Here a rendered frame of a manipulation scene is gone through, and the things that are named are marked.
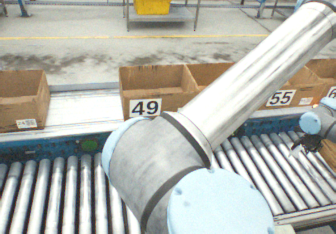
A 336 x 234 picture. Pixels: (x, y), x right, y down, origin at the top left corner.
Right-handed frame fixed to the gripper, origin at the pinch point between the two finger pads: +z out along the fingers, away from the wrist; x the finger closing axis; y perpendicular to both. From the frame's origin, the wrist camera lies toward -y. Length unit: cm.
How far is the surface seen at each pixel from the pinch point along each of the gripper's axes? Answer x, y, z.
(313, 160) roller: 12.6, 1.1, 5.9
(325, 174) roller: 12.5, 10.9, 6.1
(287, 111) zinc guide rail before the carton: 7.4, -25.3, -8.7
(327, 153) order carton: 18.6, 1.8, 0.3
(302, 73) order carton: 29, -48, -20
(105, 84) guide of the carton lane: -97, -61, -11
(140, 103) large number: -80, -29, -20
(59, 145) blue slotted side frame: -121, -26, 1
